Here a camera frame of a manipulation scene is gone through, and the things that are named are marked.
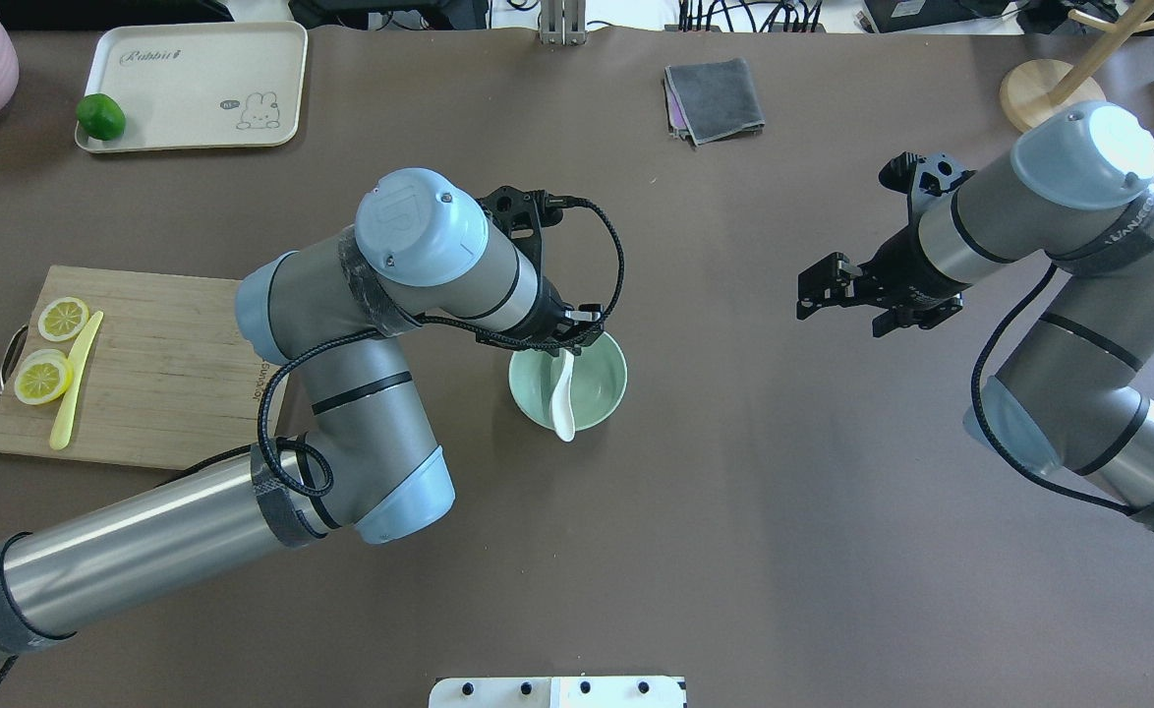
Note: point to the single lemon slice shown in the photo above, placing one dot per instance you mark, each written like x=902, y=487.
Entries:
x=63, y=319

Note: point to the wooden cup tree stand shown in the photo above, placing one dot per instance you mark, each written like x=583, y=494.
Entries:
x=1039, y=89

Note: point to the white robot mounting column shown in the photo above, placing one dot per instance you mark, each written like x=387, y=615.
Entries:
x=620, y=690

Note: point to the aluminium frame post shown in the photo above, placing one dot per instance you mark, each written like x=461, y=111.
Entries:
x=562, y=22

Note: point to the white ceramic spoon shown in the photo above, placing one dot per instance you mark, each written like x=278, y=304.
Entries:
x=560, y=399

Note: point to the yellow plastic knife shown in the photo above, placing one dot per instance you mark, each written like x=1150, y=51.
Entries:
x=64, y=423

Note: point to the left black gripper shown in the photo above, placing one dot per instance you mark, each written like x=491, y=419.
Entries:
x=549, y=323

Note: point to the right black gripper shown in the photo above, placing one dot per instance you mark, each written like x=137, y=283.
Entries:
x=899, y=265

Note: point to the stacked lemon slices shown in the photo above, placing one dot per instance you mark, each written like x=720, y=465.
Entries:
x=43, y=377

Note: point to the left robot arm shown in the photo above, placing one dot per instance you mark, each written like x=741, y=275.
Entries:
x=343, y=439

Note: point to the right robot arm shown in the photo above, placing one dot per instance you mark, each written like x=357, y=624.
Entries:
x=1051, y=390

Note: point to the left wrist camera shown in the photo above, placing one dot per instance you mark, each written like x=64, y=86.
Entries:
x=522, y=215

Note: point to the wooden cutting board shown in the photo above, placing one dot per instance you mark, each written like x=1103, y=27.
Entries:
x=169, y=379

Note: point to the green ceramic bowl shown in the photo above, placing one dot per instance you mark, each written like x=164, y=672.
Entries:
x=598, y=383

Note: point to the green lime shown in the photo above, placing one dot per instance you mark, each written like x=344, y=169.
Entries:
x=101, y=117

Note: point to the grey folded cloth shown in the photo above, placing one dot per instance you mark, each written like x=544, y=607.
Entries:
x=711, y=102

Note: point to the cream serving tray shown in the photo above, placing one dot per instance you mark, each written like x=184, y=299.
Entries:
x=210, y=85

